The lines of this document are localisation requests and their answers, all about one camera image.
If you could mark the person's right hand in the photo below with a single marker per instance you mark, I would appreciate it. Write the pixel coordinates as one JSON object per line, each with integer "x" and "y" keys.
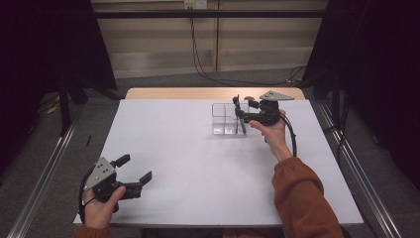
{"x": 274, "y": 135}

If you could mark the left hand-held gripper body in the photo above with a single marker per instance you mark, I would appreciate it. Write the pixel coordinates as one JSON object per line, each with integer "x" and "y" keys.
{"x": 100, "y": 173}

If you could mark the black metal stand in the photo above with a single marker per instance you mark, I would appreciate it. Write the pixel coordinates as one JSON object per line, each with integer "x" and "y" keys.
{"x": 64, "y": 105}
{"x": 336, "y": 99}

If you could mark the metal floor rail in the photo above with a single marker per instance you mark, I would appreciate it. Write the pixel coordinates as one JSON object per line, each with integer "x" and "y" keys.
{"x": 373, "y": 198}
{"x": 43, "y": 185}

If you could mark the small black floor object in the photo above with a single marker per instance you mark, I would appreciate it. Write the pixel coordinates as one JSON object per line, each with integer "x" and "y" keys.
{"x": 88, "y": 141}

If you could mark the clear acrylic organizer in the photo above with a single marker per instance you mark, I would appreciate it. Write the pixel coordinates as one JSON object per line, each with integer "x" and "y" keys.
{"x": 219, "y": 122}

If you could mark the black curtain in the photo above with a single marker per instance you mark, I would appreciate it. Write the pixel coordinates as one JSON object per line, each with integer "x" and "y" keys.
{"x": 39, "y": 49}
{"x": 379, "y": 66}

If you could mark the white wall socket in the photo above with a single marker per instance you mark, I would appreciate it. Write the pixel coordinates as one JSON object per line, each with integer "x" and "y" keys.
{"x": 195, "y": 4}

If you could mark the white table mat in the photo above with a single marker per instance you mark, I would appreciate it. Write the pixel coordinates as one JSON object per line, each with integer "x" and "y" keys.
{"x": 198, "y": 172}

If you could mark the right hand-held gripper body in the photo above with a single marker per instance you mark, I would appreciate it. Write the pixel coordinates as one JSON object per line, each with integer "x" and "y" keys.
{"x": 269, "y": 112}

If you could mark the person's left hand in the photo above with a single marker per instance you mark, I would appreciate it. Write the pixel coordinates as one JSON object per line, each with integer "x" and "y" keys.
{"x": 100, "y": 211}

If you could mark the black horizontal bar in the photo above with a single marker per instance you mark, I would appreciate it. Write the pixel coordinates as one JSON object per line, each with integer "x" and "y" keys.
{"x": 208, "y": 14}

